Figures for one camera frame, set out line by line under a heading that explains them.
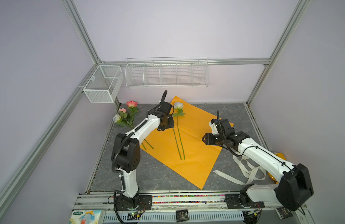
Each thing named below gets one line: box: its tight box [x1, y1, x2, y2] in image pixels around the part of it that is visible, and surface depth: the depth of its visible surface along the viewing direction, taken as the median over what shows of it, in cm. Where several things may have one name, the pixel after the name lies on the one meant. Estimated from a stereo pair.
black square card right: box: [275, 206, 294, 220], surface depth 71 cm
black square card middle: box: [175, 209, 189, 223], surface depth 70 cm
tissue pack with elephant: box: [68, 209, 106, 224], surface depth 67 cm
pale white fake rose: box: [112, 113, 131, 126], surface depth 108 cm
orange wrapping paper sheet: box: [139, 96, 222, 190], surface depth 95 cm
